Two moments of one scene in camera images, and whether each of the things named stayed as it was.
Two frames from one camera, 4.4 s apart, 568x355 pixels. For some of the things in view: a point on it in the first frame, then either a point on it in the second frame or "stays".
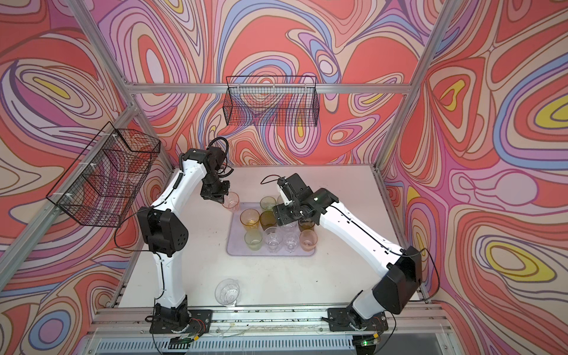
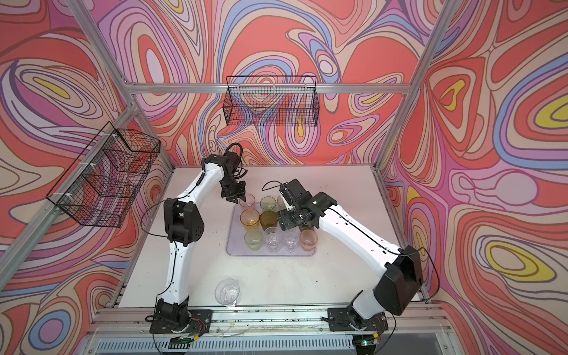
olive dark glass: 268,219 stays
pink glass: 231,201 to 250,200
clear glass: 273,237 stays
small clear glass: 291,241 stays
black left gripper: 217,197 to 232,198
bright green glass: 267,203 stays
